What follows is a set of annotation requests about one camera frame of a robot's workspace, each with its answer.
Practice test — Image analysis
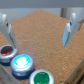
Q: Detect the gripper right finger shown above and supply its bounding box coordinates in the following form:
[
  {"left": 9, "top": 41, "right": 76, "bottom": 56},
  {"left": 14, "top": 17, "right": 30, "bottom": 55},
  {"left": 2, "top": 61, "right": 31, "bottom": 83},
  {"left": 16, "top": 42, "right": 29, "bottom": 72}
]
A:
[{"left": 62, "top": 12, "right": 84, "bottom": 48}]

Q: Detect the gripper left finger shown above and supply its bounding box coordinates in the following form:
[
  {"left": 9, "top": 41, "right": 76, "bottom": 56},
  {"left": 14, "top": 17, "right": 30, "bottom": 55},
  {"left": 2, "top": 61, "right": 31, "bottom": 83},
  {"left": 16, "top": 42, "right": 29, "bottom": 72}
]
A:
[{"left": 0, "top": 12, "right": 19, "bottom": 54}]

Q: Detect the red button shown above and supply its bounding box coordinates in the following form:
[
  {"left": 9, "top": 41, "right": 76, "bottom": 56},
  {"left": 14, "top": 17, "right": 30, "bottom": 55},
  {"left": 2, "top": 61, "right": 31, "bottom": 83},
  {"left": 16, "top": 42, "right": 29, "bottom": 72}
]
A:
[{"left": 0, "top": 44, "right": 18, "bottom": 65}]

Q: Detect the blue button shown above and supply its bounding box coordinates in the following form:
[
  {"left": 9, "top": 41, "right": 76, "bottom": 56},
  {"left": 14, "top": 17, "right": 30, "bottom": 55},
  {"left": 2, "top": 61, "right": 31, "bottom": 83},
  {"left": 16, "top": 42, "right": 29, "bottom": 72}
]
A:
[{"left": 9, "top": 53, "right": 36, "bottom": 80}]

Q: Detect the green button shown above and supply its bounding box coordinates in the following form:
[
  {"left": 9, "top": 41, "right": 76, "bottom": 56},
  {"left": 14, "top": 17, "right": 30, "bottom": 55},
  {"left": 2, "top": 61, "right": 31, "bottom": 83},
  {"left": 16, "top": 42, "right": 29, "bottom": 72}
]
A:
[{"left": 28, "top": 69, "right": 55, "bottom": 84}]

